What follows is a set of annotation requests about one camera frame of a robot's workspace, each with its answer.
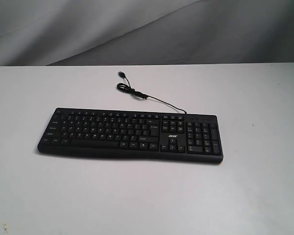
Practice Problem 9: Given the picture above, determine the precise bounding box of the black acer keyboard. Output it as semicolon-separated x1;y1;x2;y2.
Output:
38;108;223;164

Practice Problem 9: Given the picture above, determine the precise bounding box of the grey backdrop cloth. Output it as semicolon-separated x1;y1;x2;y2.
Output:
0;0;294;66

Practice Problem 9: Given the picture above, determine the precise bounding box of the black keyboard usb cable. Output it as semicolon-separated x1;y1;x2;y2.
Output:
116;71;188;115

